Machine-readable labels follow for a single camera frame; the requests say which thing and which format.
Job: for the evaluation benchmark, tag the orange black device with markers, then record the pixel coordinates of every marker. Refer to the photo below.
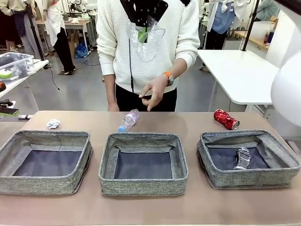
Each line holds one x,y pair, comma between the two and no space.
2,86

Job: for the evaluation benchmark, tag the white storage box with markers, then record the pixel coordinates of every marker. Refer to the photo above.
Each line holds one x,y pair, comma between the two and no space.
261,28

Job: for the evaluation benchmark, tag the dark drink bottle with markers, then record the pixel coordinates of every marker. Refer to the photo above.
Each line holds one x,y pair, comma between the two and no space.
266,37

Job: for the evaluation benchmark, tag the crushed silver can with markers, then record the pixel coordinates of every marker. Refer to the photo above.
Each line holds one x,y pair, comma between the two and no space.
242,157

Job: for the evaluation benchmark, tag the white table foot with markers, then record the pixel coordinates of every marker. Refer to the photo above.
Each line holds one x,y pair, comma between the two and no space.
26,116

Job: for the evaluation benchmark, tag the white paper ball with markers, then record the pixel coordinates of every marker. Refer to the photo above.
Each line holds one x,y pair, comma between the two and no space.
54,123

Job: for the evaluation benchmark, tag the person's left forearm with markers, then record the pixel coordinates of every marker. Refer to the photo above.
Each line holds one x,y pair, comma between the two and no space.
179,67

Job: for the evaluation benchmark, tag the black stand pole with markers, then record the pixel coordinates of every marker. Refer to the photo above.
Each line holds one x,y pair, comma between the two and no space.
249,30

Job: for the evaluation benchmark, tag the black tripod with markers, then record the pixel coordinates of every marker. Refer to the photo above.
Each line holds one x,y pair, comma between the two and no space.
35,35

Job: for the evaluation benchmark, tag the clear bottle with blue cap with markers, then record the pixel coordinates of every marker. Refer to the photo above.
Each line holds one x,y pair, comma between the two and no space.
129,120

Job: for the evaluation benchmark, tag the grey fabric basket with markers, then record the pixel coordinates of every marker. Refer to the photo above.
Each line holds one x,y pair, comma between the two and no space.
141,186
247,179
35,183

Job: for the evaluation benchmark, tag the person in teal top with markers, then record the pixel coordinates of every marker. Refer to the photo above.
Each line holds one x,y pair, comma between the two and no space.
270,9

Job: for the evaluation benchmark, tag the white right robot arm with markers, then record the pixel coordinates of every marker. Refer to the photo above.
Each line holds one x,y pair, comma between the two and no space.
289,94

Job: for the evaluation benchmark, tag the clear plastic cup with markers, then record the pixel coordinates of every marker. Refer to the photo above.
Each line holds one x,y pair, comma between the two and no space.
148,51

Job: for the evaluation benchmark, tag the crushed red soda can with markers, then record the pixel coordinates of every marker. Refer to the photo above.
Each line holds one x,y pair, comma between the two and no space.
223,116

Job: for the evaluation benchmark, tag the person in black trousers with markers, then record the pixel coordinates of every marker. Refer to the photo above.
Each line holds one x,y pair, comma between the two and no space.
56,23

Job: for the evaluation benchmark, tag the person in dark skirt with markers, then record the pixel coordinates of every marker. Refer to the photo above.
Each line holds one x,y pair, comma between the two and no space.
8,28

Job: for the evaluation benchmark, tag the black clamp mount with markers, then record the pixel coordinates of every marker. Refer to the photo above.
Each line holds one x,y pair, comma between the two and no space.
5,103

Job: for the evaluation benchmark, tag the person in white sweater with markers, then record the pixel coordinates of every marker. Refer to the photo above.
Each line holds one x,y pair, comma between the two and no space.
178,28

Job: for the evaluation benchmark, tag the person's right hand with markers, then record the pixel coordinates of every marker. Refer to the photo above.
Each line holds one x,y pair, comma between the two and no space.
113,107

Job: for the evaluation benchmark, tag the small white side table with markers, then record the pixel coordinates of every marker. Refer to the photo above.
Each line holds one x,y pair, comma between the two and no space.
23,81

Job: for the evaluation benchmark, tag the wood top lab table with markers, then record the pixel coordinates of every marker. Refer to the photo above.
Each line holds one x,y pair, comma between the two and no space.
77,23

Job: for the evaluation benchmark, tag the person in blue shirt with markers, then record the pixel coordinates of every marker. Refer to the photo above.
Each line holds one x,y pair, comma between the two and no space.
221,21

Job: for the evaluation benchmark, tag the large white table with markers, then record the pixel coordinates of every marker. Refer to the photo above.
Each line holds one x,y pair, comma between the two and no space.
235,75

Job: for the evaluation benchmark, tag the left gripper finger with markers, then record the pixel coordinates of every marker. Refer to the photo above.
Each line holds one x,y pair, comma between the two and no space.
5,74
10,113

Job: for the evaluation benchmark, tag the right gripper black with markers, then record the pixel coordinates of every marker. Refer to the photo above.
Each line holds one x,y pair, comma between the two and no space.
145,9

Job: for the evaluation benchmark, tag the clear plastic storage bin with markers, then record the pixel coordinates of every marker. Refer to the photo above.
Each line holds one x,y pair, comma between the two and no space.
18,63

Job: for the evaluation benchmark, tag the person's right forearm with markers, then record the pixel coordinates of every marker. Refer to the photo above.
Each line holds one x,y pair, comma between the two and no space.
110,89

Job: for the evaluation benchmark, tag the person's left hand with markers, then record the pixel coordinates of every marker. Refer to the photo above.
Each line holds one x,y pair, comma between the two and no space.
157,91

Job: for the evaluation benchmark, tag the blue plastic bag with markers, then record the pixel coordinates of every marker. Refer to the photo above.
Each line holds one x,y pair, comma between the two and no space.
81,50

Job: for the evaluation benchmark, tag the wooden workbench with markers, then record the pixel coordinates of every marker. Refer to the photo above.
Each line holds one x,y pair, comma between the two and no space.
254,41

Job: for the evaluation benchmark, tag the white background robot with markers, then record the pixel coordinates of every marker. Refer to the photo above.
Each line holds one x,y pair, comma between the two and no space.
77,4

